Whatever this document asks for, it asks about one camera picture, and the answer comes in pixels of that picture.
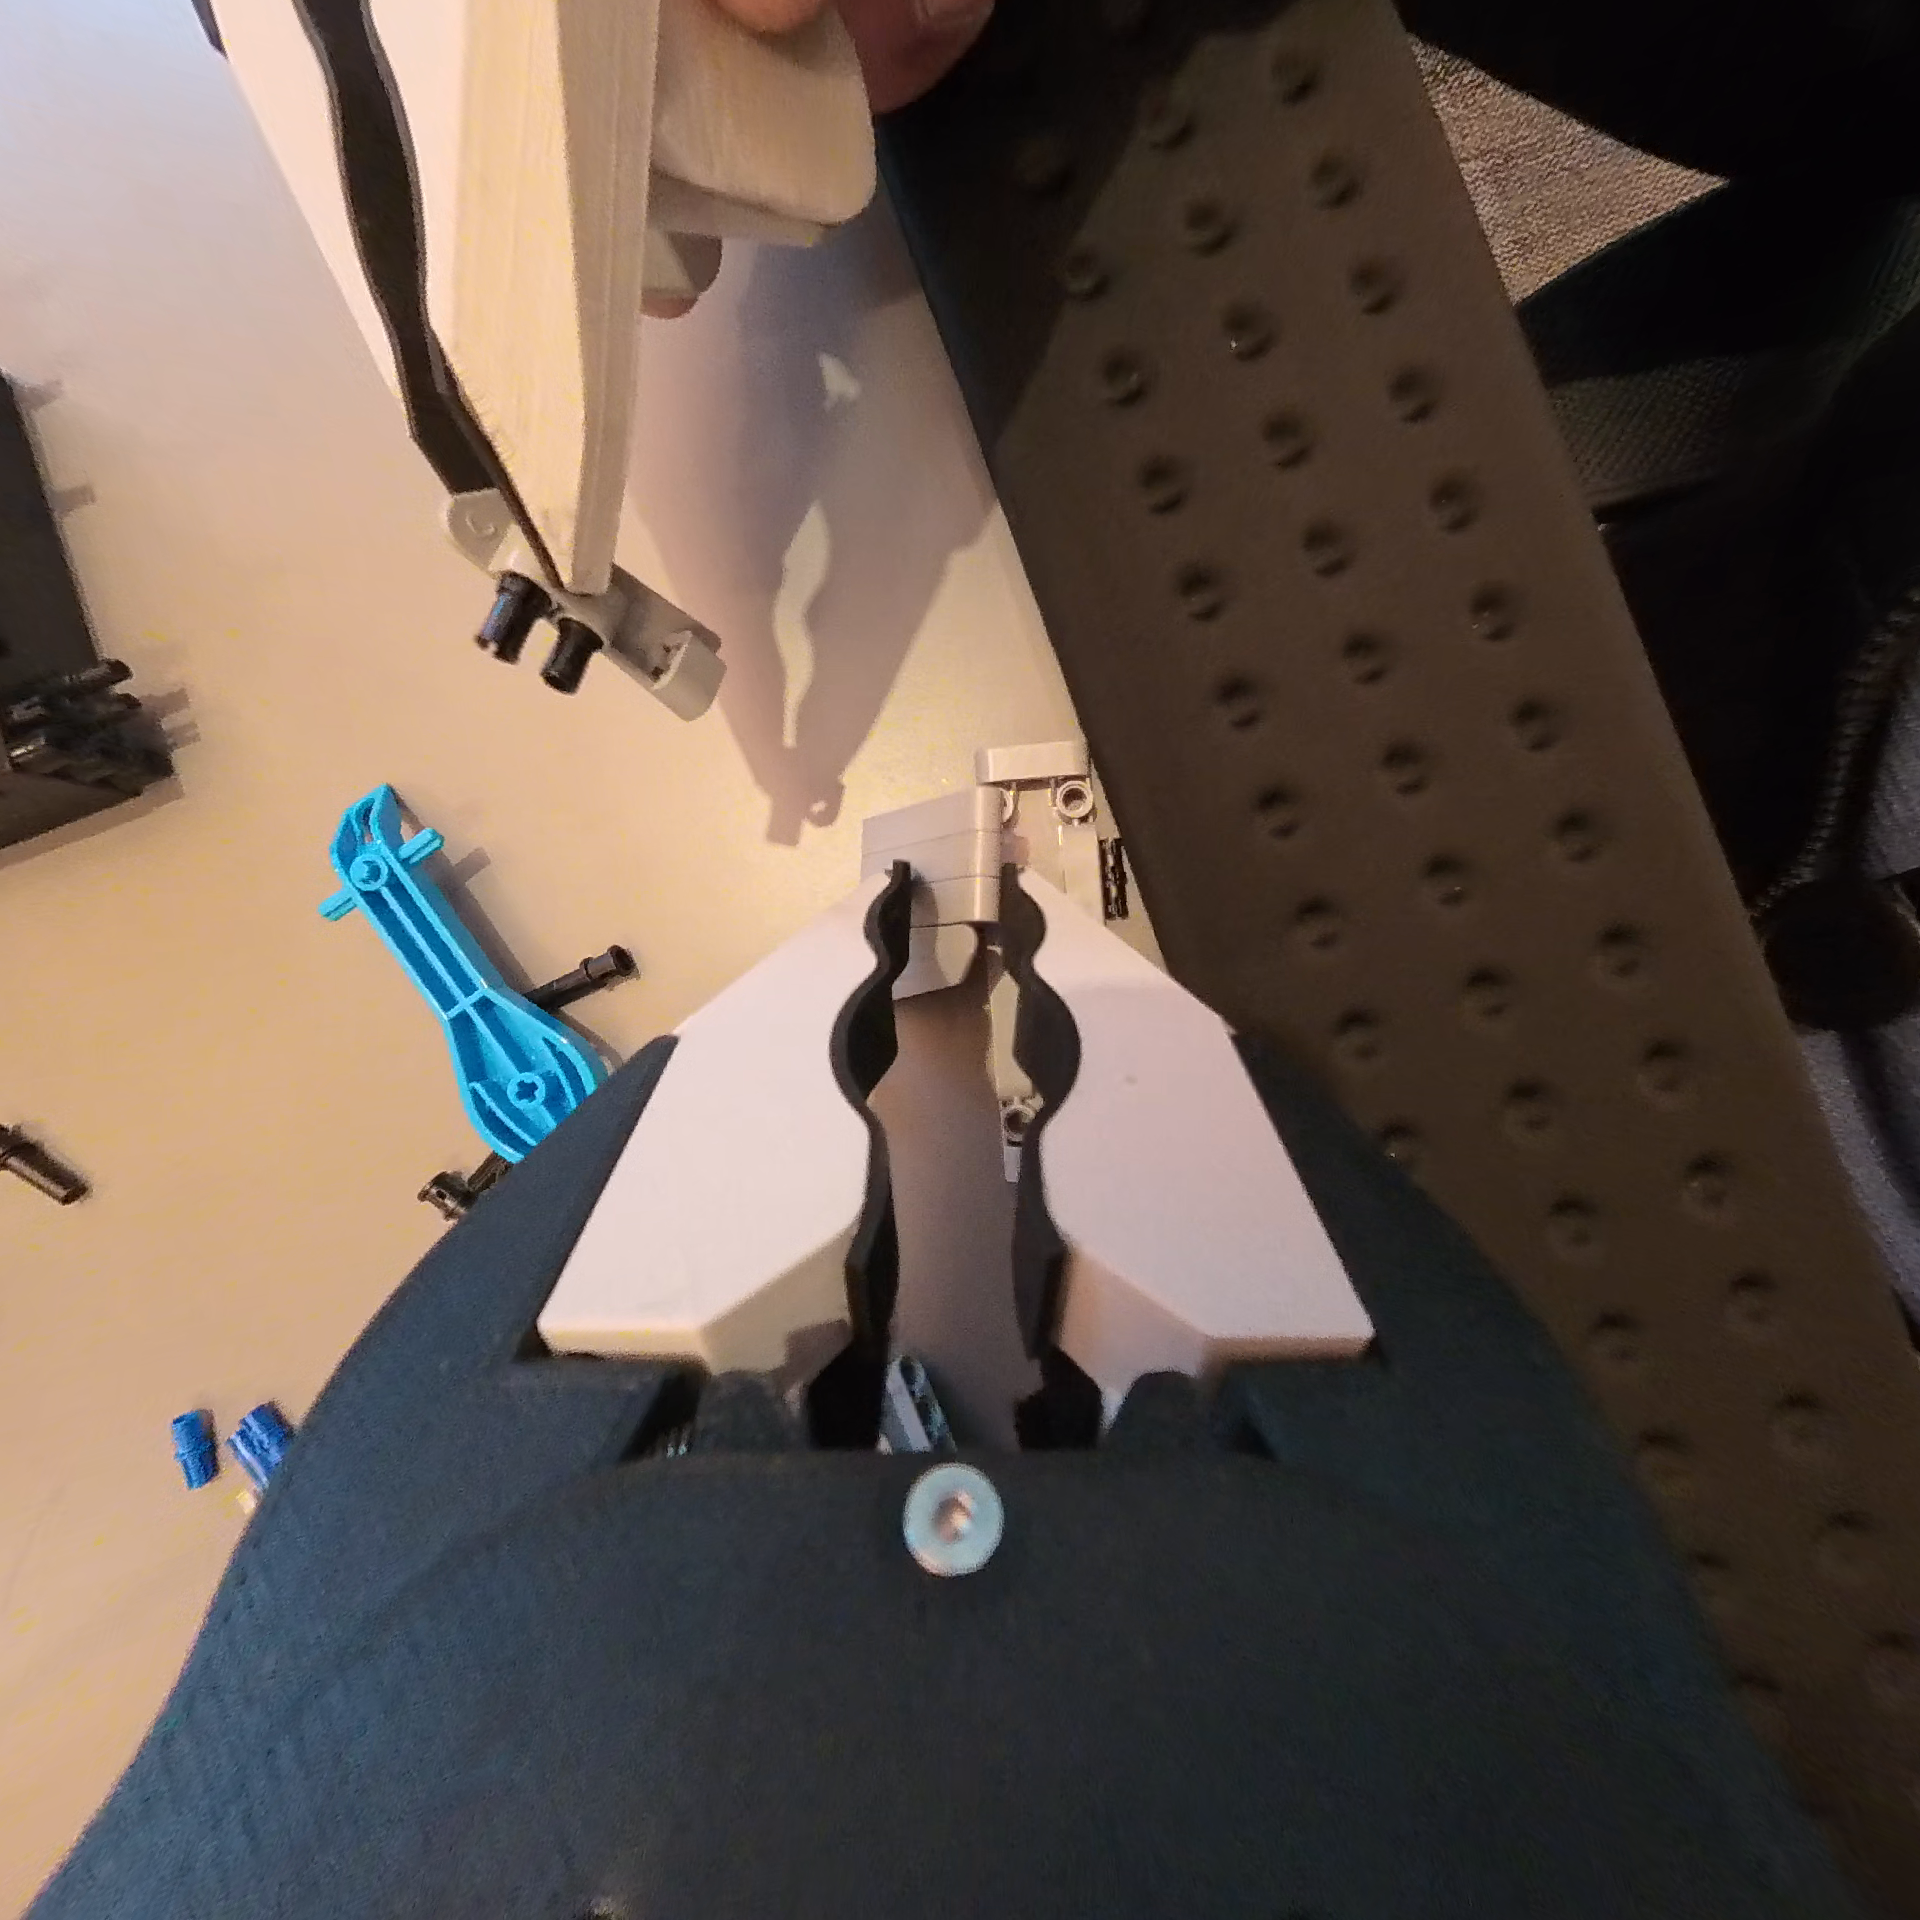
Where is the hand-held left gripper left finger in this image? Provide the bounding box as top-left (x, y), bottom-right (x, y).
top-left (535, 872), bottom-right (917, 1383)

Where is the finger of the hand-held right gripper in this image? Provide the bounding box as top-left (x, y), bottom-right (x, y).
top-left (445, 0), bottom-right (674, 592)
top-left (206, 0), bottom-right (528, 578)

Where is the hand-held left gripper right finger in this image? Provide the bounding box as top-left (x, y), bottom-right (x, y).
top-left (995, 872), bottom-right (1375, 1388)

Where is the person's right hand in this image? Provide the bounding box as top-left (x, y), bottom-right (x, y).
top-left (715, 0), bottom-right (998, 122)

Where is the black perforated panel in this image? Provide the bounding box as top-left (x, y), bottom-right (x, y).
top-left (886, 0), bottom-right (1920, 1834)

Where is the pile of building kit parts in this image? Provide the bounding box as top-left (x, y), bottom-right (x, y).
top-left (166, 1396), bottom-right (297, 1501)

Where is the person's dark clothing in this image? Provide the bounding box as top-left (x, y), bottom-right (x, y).
top-left (1410, 0), bottom-right (1920, 1322)

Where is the cyan frame piece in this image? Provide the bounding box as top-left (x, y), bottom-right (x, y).
top-left (321, 784), bottom-right (618, 1169)

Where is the black base plate assembly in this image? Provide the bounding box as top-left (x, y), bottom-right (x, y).
top-left (0, 376), bottom-right (183, 864)

